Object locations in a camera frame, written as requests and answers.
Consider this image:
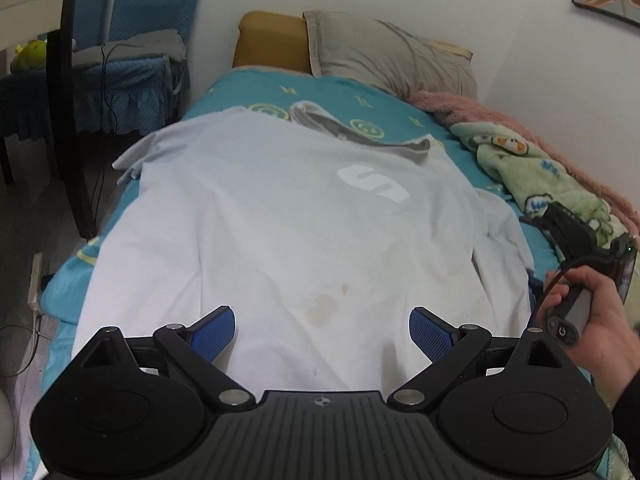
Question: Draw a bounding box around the white t-shirt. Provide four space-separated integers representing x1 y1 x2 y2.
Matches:
75 108 534 393

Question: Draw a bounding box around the person's right hand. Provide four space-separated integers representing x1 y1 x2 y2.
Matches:
537 266 639 406

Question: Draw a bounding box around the green cartoon fleece blanket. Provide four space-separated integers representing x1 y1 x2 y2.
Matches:
450 122 626 247

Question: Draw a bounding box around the teal patterned bed sheet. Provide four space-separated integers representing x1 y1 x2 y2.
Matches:
24 68 632 480

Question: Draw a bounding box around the white power strip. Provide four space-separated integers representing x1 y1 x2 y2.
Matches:
27 252 48 315

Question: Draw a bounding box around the pink fuzzy blanket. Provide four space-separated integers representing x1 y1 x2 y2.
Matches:
407 90 639 236

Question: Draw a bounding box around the blue quilted chair cover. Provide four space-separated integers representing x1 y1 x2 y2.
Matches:
72 0 198 134

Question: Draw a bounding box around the dark wooden chair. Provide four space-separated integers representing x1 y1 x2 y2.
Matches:
1 0 96 240

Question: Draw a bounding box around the mustard yellow cushion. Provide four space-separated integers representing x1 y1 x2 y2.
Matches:
232 11 311 74

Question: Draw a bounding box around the grey pillow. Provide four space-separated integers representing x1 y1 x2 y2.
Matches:
304 11 477 100

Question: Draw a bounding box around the yellow-green plush toy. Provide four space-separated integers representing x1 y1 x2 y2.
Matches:
10 40 47 74

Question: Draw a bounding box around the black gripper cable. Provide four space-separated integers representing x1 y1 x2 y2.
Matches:
530 254 612 331

